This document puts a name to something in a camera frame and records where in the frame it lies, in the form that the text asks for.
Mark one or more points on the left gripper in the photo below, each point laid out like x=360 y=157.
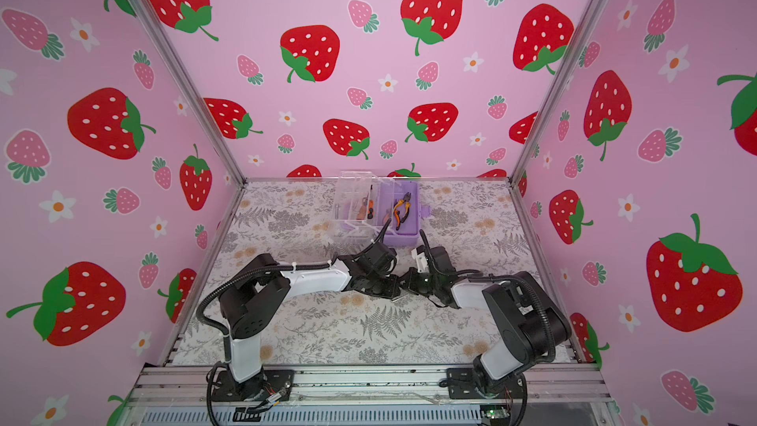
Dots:
x=393 y=289

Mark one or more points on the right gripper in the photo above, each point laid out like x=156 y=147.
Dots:
x=409 y=282

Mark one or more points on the purple plastic tool box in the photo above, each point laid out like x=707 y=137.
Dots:
x=393 y=190

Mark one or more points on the yellow handled combination pliers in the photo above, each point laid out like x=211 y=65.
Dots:
x=402 y=210

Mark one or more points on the large orange handled screwdriver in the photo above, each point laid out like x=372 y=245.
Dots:
x=359 y=205

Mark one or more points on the small orange handled screwdriver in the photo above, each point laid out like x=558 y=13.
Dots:
x=369 y=204

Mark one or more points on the orange handled needle-nose pliers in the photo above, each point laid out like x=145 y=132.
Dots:
x=389 y=213

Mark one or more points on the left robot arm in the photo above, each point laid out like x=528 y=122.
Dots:
x=242 y=307

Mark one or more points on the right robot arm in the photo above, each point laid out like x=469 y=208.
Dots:
x=529 y=323

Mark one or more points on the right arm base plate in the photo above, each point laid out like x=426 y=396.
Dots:
x=466 y=383

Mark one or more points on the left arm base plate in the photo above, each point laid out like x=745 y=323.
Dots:
x=251 y=387

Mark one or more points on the aluminium front rail frame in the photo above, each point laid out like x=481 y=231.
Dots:
x=550 y=394

